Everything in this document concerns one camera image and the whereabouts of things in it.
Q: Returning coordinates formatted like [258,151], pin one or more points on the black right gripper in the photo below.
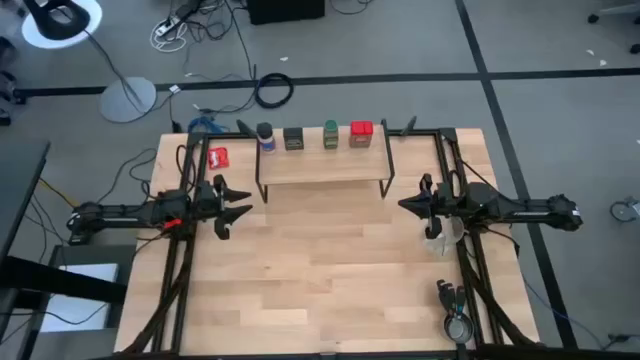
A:
[447,202]

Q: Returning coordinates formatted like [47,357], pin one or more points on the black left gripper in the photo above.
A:
[205,202]

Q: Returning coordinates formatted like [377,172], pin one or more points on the white purple-label spice bottle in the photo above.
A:
[266,142]

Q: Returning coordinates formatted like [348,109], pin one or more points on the dark green spice tin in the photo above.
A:
[293,140]

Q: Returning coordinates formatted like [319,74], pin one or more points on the red smoked paprika tin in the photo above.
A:
[361,135]

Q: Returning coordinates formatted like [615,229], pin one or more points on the green-lid oregano glass jar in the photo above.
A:
[331,137]

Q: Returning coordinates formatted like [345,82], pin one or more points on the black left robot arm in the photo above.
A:
[125,215]

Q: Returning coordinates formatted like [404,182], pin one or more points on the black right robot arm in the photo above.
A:
[525,212]

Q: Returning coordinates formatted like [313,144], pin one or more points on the red clip on arm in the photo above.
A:
[172,223]

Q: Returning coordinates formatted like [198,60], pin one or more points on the wooden shelf with black legs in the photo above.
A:
[325,165]

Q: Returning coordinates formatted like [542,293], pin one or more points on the red foil packet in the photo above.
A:
[218,158]

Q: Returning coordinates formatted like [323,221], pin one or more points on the nested metal measuring cups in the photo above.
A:
[459,327]

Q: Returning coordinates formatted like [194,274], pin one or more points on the grey disc floor stand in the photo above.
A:
[127,102]

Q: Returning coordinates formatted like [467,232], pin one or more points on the black desk beam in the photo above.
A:
[60,282]

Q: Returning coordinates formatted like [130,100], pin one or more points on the white panel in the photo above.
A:
[75,312]

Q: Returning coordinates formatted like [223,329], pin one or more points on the white power strip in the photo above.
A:
[167,26]

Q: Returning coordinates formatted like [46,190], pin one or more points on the black floor box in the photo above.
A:
[285,11]

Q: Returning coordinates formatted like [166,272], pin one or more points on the grey caster wheel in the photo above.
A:
[631,204]

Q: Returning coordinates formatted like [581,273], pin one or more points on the dark desk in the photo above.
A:
[20,185]

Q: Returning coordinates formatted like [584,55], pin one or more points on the black pillar on white disc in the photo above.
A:
[60,22]

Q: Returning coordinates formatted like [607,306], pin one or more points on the black wheeled base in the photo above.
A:
[7,82]

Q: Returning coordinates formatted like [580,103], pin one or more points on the grey chair base with casters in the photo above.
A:
[620,9]

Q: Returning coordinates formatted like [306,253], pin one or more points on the black aluminium table frame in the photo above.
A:
[196,137]

